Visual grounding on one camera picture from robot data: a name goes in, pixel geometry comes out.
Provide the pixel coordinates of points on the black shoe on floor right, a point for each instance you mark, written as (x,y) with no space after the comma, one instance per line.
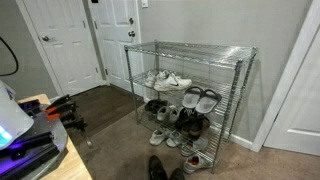
(177,174)

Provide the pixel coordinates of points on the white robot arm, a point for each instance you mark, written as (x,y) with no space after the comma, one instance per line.
(14,122)

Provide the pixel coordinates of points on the white panel door left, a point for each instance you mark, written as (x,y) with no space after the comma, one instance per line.
(63,38)

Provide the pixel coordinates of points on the grey orange sneaker bottom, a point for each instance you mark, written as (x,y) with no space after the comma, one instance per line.
(194,163)

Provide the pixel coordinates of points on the black shoe on floor left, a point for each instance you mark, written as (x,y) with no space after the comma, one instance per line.
(156,170)

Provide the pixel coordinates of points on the grey slide sandal left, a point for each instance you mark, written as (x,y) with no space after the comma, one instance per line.
(192,96)

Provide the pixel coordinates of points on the round grey robot base plate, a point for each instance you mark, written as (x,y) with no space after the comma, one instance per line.
(33,154)

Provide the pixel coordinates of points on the white nike sneaker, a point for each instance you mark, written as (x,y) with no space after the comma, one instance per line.
(171,83)
(153,76)

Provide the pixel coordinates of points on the grey slide sandal right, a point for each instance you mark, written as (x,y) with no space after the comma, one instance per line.
(208,101)

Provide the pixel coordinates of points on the dark brown boots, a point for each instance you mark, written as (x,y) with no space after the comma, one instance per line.
(192,124)

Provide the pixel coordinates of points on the white entry door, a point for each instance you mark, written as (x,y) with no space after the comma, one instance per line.
(116,26)

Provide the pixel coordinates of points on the white sneaker bottom middle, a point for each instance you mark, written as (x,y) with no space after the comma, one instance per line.
(175,139)

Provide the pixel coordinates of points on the white sneaker bottom left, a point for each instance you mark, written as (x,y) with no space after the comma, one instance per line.
(158,136)

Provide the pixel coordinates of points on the grey slide sandal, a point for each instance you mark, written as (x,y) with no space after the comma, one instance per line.
(208,101)
(192,96)

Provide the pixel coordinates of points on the wooden table top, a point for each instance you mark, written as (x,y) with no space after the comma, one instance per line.
(70,167)

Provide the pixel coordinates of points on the white door at right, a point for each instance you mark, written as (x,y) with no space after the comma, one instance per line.
(292,120)

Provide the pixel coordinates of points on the white nike sneaker front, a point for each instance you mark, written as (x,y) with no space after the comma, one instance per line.
(171,83)

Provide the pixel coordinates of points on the grey sneaker bottom shelf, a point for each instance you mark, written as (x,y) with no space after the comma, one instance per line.
(192,146)

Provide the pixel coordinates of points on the orange black clamps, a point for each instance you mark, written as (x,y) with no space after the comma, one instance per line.
(65,109)

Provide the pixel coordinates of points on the white light switch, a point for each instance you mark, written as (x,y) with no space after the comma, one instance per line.
(145,4)

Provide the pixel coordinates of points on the white sneaker shelf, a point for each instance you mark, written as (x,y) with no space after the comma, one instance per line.
(174,115)
(164,111)

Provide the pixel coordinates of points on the black shoe on floor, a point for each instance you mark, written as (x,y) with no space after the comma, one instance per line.
(156,170)
(177,174)

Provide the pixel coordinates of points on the chrome wire shoe rack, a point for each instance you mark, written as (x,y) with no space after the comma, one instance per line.
(223,69)

